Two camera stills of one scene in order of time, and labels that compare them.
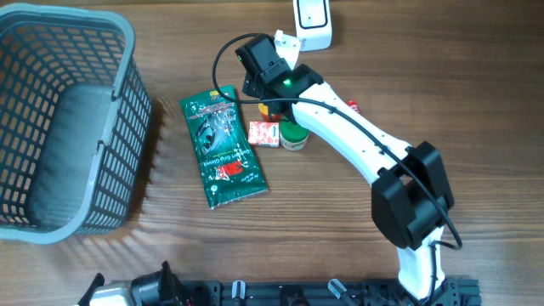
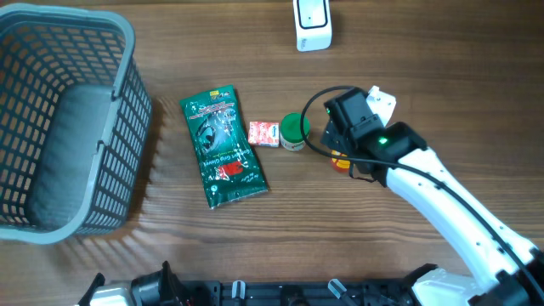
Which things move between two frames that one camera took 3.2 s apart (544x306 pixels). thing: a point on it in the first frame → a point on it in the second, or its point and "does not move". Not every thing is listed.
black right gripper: x=252 y=89 → x=331 y=139
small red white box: x=265 y=133 does not move
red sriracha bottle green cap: x=263 y=110 → x=338 y=165
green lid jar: x=292 y=136 does not move
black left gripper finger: x=167 y=286 does not move
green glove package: x=231 y=166 does not move
